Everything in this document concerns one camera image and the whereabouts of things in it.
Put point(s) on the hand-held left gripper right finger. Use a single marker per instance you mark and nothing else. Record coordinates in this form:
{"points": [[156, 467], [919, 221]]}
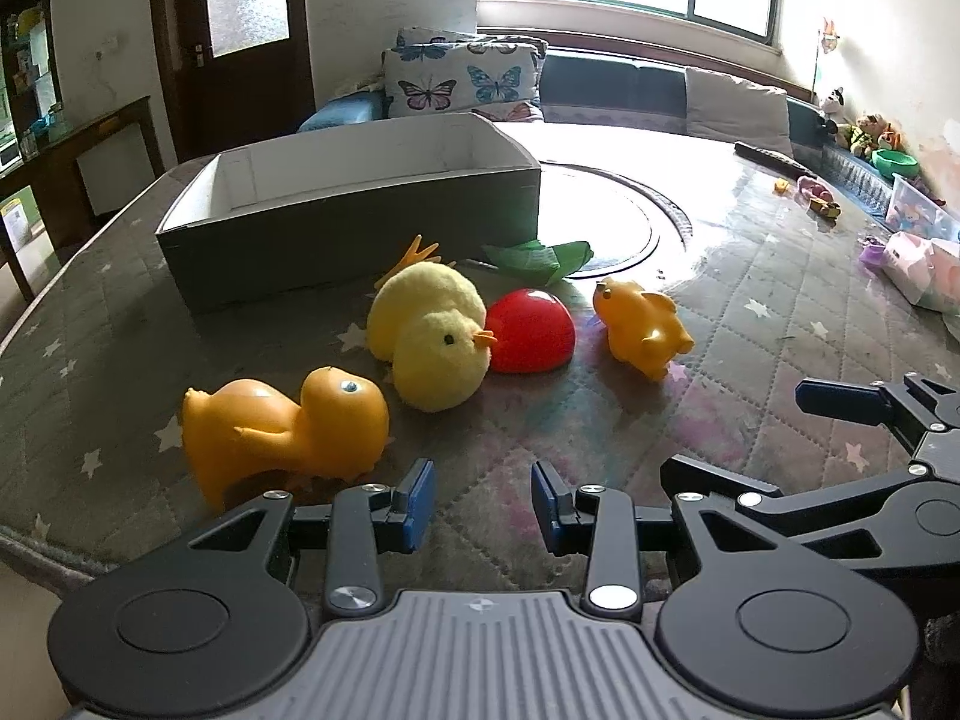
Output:
{"points": [[544, 502]]}

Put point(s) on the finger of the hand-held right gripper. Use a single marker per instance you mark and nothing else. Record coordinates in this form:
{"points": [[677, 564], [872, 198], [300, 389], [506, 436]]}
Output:
{"points": [[712, 476], [840, 399]]}

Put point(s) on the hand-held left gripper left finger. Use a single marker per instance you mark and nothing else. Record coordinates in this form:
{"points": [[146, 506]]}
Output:
{"points": [[420, 499]]}

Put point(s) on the small orange pig toy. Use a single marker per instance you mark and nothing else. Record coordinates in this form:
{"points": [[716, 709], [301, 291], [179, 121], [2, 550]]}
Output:
{"points": [[637, 322]]}

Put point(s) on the red plastic ball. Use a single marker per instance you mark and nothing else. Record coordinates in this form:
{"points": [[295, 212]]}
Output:
{"points": [[532, 330]]}

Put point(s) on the orange rubber duck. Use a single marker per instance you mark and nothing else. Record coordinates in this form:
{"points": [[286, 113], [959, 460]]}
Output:
{"points": [[262, 427]]}

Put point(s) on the yellow plush chick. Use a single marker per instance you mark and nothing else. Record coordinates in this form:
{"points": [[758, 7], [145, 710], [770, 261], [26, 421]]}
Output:
{"points": [[435, 315]]}

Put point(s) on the grey cardboard box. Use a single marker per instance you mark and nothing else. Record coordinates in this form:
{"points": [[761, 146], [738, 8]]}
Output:
{"points": [[375, 229]]}

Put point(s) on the grey quilted star table cover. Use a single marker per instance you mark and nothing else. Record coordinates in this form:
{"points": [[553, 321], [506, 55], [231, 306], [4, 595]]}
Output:
{"points": [[750, 300]]}

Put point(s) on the purple cup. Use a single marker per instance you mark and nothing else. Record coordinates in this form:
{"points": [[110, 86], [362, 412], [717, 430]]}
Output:
{"points": [[871, 255]]}

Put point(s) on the yellow toy vehicle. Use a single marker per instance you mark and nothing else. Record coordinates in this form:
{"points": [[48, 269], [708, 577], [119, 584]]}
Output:
{"points": [[823, 210]]}

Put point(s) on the clear plastic storage box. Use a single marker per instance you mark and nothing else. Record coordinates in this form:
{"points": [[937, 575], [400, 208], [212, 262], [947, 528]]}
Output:
{"points": [[922, 210]]}

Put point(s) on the pink toy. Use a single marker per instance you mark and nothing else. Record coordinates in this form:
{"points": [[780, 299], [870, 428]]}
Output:
{"points": [[814, 187]]}

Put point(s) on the green bowl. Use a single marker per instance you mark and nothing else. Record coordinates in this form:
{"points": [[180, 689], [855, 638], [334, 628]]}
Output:
{"points": [[895, 163]]}

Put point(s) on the green leaf toy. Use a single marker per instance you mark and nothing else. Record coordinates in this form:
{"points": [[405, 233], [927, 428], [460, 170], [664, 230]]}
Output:
{"points": [[540, 259]]}

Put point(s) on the dark remote control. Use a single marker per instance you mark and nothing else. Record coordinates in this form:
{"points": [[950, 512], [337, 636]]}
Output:
{"points": [[765, 157]]}

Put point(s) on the pile of plush toys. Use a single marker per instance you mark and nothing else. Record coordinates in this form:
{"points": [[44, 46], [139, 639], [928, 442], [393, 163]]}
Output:
{"points": [[870, 135]]}

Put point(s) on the round glass turntable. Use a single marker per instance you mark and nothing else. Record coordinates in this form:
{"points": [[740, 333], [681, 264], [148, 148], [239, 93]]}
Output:
{"points": [[600, 210]]}

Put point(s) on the panda plush toy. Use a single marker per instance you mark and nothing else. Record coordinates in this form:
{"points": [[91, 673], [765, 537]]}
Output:
{"points": [[831, 109]]}

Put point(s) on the grey sofa cushion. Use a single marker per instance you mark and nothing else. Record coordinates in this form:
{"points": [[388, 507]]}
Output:
{"points": [[735, 109]]}

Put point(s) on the flower decoration on stick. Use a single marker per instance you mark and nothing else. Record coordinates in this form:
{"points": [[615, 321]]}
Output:
{"points": [[827, 34]]}

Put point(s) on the blue sofa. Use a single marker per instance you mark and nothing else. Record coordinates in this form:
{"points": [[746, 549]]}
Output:
{"points": [[600, 82]]}

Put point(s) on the butterfly print pillow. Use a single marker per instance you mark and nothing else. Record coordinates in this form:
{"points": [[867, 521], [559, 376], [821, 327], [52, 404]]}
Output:
{"points": [[457, 82], [450, 37]]}

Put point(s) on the dark wooden door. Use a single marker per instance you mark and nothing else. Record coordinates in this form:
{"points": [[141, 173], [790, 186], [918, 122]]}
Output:
{"points": [[240, 82]]}

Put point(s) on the dark wooden desk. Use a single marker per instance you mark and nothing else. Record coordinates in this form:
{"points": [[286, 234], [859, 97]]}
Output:
{"points": [[67, 150]]}

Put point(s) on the dark shelf cabinet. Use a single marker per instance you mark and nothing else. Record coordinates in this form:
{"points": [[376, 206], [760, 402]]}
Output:
{"points": [[26, 75]]}

